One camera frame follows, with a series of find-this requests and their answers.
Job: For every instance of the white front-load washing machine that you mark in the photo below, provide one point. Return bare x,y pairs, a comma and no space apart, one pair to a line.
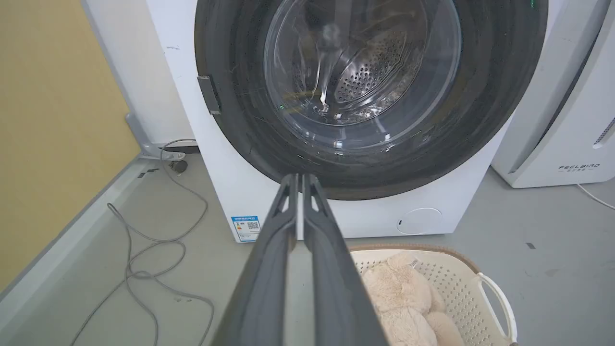
230,158

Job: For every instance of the round dark glass washer door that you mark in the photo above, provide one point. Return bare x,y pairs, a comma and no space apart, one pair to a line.
365,91

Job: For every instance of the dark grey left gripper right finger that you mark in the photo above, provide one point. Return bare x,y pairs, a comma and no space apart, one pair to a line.
336,283

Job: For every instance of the blue energy label sticker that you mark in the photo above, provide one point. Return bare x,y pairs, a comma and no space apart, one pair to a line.
246,228

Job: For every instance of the beige plush teddy bear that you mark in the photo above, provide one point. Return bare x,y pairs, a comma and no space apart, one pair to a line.
408,302

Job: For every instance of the white air purifier appliance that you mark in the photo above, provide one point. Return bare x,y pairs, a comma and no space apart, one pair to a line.
562,115

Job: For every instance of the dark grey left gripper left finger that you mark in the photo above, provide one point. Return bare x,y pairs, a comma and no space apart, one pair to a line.
269,278

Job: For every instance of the cream perforated laundry basket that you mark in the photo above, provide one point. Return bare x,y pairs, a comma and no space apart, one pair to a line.
461,288

